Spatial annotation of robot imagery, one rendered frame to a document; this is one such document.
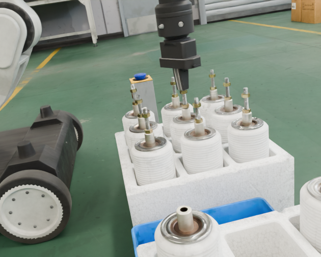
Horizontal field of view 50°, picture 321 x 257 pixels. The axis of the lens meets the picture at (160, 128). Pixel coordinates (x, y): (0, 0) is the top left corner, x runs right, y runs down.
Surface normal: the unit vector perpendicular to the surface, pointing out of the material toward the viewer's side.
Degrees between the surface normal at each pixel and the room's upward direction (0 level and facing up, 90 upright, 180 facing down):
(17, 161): 0
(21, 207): 90
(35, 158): 0
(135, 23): 90
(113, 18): 90
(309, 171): 0
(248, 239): 90
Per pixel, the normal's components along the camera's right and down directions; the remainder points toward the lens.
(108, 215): -0.14, -0.92
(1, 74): 0.03, 0.70
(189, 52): 0.65, 0.18
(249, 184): 0.19, 0.33
